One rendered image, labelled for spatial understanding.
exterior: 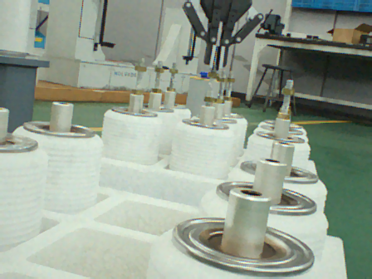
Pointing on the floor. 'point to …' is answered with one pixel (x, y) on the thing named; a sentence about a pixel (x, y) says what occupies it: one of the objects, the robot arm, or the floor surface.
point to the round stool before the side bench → (271, 85)
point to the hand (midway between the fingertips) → (215, 57)
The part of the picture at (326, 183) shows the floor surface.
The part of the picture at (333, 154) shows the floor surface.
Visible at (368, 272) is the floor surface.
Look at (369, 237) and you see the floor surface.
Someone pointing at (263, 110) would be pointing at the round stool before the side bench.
